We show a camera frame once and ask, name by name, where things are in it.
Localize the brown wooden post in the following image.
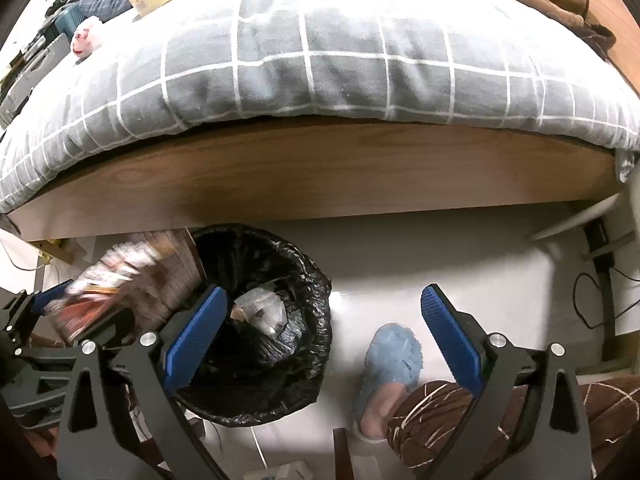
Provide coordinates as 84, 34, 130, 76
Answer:
332, 427, 354, 480

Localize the wooden bed frame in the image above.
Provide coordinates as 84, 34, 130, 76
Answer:
5, 115, 622, 243

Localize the light blue fluffy slipper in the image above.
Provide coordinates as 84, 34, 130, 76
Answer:
352, 324, 425, 443

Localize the blue plastic stool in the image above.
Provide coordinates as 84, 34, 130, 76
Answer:
50, 2, 85, 37

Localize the black cable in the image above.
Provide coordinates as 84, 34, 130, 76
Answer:
572, 264, 640, 332

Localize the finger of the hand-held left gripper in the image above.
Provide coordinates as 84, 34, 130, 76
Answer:
10, 280, 73, 321
75, 305, 137, 350

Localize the grey checked bed sheet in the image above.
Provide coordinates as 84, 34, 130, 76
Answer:
0, 0, 640, 213

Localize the white furniture leg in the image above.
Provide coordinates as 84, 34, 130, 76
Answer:
529, 192, 624, 242

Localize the black power adapter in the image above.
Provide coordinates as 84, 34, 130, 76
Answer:
584, 219, 617, 262

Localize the white cable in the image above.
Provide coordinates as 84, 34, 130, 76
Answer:
249, 426, 267, 467

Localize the person's brown patterned trouser leg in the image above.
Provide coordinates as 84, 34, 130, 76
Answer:
387, 375, 640, 480

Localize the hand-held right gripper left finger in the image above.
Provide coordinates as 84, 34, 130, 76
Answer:
56, 285, 236, 480

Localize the grey case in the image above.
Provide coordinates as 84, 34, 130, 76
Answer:
0, 34, 69, 128

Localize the trash bin with black bag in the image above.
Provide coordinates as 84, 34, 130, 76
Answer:
172, 224, 334, 428

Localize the grey metal pole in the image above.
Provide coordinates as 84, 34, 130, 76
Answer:
594, 259, 621, 362

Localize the red white snack packet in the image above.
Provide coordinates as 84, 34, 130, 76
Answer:
47, 240, 168, 346

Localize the small red white plastic bag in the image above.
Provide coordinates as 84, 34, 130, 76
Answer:
71, 16, 104, 59

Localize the clear plastic wrapper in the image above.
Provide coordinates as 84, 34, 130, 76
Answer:
231, 282, 289, 337

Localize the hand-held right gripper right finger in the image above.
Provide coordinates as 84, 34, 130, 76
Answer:
415, 284, 593, 480

